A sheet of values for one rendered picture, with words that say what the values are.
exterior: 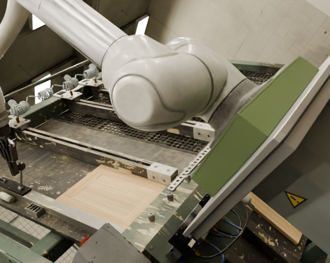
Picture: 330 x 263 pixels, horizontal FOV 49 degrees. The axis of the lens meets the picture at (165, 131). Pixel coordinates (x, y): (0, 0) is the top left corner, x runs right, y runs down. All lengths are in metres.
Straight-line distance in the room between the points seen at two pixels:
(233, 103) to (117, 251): 0.49
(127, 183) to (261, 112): 0.96
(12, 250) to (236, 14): 6.53
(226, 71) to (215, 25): 6.81
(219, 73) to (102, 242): 0.53
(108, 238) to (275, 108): 0.55
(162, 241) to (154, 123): 0.66
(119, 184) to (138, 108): 0.95
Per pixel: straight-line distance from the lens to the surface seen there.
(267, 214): 1.97
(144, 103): 0.68
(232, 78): 0.90
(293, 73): 0.90
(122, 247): 1.02
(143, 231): 1.32
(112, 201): 1.53
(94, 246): 1.00
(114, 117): 2.20
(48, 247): 1.50
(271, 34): 7.20
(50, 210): 1.56
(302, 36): 7.00
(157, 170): 1.56
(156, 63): 0.71
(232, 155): 0.82
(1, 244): 1.46
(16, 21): 1.30
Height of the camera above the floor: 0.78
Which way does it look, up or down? 10 degrees up
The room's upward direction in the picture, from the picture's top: 50 degrees counter-clockwise
